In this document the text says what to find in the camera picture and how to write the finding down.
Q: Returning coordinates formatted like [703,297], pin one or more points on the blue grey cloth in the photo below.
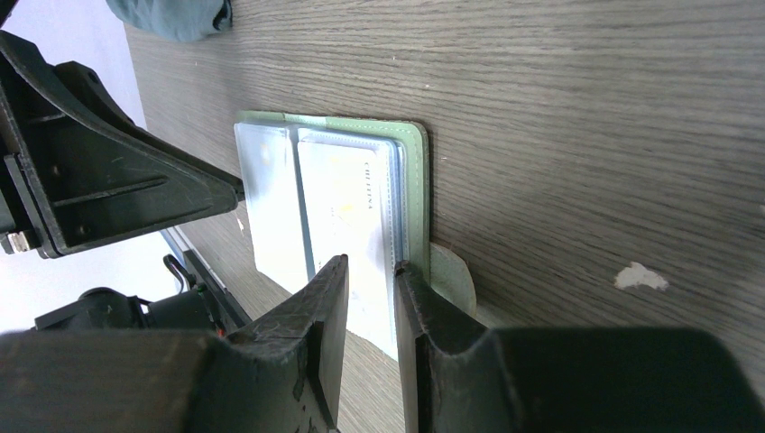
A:
[175,20]

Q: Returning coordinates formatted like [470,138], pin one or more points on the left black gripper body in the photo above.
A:
[119,311]

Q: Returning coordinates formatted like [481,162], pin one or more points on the white credit card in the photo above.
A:
[348,192]

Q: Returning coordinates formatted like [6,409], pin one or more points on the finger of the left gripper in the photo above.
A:
[30,84]

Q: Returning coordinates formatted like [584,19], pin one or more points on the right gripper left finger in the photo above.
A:
[279,373]

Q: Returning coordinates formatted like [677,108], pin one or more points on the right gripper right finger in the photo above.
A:
[458,375]

